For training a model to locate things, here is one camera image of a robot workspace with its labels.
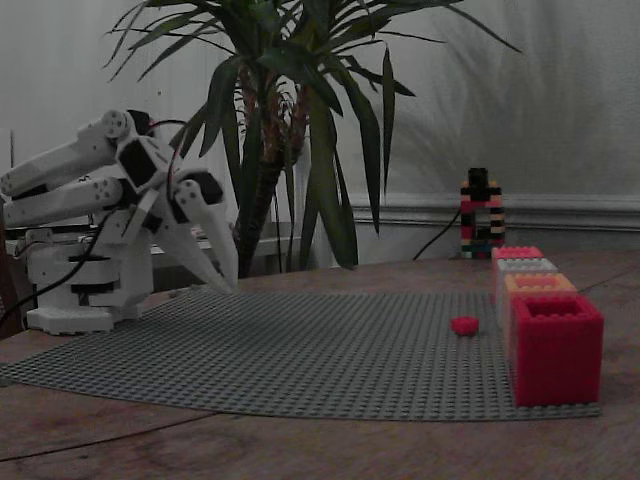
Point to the orange brick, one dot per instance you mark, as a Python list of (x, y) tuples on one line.
[(515, 284)]

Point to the small red block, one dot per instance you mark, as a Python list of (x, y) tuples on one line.
[(464, 325)]

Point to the red brick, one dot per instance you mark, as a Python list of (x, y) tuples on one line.
[(557, 360)]

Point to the large pink brick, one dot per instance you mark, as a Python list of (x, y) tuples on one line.
[(517, 252)]

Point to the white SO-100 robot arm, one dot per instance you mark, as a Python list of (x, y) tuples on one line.
[(60, 160)]

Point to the multicoloured brick tower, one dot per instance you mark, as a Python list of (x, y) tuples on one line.
[(481, 220)]

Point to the grey brick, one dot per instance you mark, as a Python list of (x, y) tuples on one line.
[(500, 280)]

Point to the grey studded baseplate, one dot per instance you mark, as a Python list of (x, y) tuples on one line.
[(280, 350)]

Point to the large green yucca plant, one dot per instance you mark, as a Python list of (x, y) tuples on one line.
[(320, 150)]

